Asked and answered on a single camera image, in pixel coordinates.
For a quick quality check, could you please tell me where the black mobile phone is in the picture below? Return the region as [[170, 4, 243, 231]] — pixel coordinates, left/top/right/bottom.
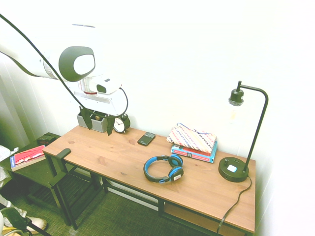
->
[[137, 132, 157, 147]]

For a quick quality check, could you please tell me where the dark side table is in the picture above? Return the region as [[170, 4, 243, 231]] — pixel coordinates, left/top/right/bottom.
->
[[0, 132, 77, 222]]

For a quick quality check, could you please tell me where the striped fabric pouch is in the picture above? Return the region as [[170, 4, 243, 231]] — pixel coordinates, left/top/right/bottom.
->
[[166, 122, 218, 151]]

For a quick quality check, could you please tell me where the red book with white spine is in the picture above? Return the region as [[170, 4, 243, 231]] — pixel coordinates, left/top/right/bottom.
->
[[9, 145, 47, 172]]

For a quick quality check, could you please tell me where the blue book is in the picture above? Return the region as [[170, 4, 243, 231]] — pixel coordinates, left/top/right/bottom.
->
[[170, 141, 219, 164]]

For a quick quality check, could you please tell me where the blue and black headphone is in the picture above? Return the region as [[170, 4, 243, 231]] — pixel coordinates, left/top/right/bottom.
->
[[143, 154, 185, 184]]

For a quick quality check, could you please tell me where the black alarm clock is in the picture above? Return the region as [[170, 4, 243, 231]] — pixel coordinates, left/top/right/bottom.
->
[[113, 113, 131, 135]]

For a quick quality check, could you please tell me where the small black box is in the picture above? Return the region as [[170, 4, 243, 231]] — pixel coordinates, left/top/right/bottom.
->
[[36, 133, 57, 146]]

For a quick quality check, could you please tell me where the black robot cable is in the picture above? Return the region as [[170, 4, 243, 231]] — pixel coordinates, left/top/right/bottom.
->
[[0, 13, 129, 119]]

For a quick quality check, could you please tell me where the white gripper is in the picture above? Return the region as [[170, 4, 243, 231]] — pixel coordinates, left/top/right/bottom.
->
[[68, 83, 129, 137]]

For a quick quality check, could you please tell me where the black desk lamp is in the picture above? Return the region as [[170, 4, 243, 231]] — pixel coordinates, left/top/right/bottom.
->
[[218, 80, 270, 183]]

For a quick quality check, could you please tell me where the grey desk organizer box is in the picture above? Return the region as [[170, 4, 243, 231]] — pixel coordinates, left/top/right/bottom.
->
[[76, 111, 109, 134]]

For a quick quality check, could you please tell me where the beige shoe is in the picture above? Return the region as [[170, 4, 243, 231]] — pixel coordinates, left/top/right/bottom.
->
[[25, 216, 48, 235]]

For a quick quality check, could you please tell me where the wooden lower desk shelf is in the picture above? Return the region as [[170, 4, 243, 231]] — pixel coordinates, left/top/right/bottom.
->
[[163, 203, 247, 236]]

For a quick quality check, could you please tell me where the black lamp power cable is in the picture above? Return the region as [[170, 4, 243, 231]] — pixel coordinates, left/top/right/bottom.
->
[[216, 175, 253, 234]]

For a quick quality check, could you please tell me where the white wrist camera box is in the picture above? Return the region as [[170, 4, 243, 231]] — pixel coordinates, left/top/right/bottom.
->
[[95, 77, 123, 95]]

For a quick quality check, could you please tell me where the red book under pouch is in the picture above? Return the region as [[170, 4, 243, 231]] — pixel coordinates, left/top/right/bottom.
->
[[181, 147, 213, 155]]

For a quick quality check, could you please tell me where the white cloth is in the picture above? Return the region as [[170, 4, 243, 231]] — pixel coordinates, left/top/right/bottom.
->
[[0, 144, 20, 188]]

